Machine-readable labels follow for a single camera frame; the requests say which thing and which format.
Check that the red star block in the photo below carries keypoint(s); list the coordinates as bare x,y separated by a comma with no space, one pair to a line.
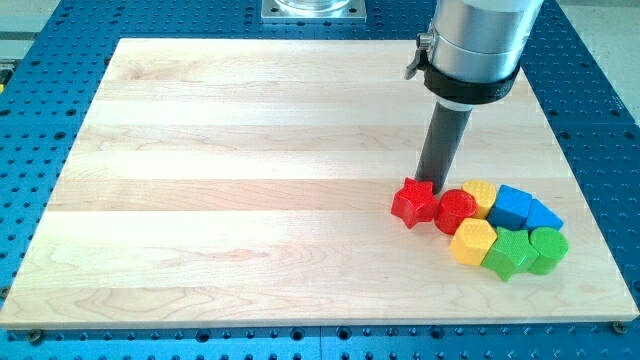
415,202

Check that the blue cube block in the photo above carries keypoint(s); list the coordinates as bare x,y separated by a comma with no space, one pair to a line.
511,208

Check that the green star block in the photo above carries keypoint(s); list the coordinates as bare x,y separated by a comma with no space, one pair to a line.
510,254

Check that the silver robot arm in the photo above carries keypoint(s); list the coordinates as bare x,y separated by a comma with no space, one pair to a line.
470,54

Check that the left board clamp screw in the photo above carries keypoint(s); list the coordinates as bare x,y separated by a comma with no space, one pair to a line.
35,336

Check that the yellow hexagon block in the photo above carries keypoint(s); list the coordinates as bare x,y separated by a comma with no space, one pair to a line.
472,241

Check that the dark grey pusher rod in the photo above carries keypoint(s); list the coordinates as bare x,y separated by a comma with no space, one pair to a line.
444,134

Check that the blue triangular block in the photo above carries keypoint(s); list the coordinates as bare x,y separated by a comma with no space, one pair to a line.
539,215

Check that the yellow rounded block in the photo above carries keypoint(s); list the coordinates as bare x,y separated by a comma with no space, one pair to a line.
484,193

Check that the red cylinder block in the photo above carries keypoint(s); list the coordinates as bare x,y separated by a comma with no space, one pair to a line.
455,205

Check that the light wooden board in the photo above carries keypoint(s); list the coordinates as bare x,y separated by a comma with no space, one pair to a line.
223,183

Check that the green cylinder block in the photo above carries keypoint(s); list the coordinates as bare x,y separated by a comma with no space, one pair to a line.
552,247

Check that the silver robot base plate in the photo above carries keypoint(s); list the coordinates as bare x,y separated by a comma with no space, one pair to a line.
312,11

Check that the right board clamp screw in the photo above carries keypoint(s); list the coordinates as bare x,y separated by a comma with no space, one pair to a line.
619,328

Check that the board clamp screw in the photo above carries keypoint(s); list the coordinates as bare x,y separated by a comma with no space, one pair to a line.
619,328
35,336

